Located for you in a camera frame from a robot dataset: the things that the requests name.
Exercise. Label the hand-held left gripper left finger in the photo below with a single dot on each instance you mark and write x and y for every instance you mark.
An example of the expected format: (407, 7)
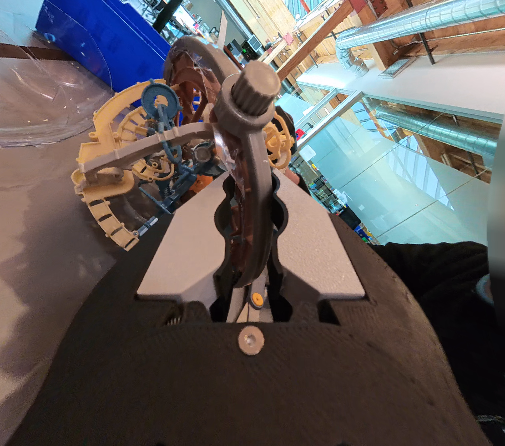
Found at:
(185, 256)

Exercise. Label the silver ventilation duct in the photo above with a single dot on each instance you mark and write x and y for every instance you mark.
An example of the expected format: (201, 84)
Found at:
(434, 130)
(434, 12)

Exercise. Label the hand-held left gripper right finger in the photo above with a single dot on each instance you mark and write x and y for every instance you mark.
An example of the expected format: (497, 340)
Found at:
(315, 256)

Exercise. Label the person's torso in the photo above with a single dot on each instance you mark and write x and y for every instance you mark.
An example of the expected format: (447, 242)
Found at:
(434, 296)

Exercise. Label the grey orange scissors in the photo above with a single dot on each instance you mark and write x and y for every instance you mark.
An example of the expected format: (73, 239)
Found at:
(257, 299)

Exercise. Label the blue storage bin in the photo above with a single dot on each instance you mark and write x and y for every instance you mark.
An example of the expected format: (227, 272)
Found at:
(98, 20)

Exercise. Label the clear plastic dome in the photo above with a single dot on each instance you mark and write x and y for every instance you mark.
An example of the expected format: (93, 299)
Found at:
(39, 106)

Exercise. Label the marble maze ball toy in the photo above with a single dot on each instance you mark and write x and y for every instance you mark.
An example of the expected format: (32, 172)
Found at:
(256, 162)

